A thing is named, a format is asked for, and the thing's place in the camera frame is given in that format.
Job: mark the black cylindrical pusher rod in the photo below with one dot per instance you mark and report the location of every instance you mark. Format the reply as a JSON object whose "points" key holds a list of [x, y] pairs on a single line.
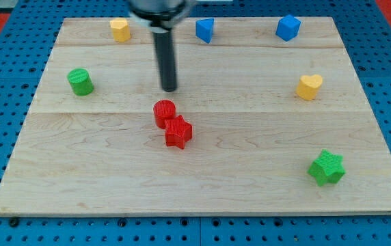
{"points": [[164, 49]]}

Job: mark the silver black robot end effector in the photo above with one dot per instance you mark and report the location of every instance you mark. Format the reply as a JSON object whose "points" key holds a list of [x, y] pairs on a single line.
{"points": [[160, 15]]}

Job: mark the red star block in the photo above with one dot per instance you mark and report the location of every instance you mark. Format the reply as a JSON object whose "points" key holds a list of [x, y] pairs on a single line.
{"points": [[177, 132]]}

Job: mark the green star block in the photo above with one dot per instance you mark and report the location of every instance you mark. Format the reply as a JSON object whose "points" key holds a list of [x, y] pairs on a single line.
{"points": [[327, 168]]}

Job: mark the blue triangular prism block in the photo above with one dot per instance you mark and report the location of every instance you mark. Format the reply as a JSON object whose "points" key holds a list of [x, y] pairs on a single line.
{"points": [[204, 29]]}

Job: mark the yellow heart block top left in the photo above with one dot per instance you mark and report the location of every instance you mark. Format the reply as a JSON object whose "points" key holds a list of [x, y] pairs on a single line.
{"points": [[120, 29]]}

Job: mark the yellow heart block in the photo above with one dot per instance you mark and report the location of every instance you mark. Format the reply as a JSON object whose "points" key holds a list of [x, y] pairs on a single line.
{"points": [[308, 86], [120, 29]]}

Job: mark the red cylinder block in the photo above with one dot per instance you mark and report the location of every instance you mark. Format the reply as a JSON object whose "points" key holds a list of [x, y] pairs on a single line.
{"points": [[163, 110]]}

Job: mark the green cylinder block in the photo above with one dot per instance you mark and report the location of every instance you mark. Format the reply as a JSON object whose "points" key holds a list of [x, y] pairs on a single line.
{"points": [[80, 82]]}

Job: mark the wooden board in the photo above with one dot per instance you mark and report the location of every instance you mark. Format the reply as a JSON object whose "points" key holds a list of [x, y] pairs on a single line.
{"points": [[253, 141]]}

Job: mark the blue cube block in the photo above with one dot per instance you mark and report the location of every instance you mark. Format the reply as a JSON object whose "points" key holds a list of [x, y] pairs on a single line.
{"points": [[288, 27]]}

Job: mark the yellow heart block right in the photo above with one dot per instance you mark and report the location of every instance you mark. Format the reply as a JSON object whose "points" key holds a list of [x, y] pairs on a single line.
{"points": [[308, 86]]}

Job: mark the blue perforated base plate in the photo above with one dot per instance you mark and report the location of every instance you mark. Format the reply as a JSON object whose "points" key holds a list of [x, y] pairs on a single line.
{"points": [[25, 44]]}

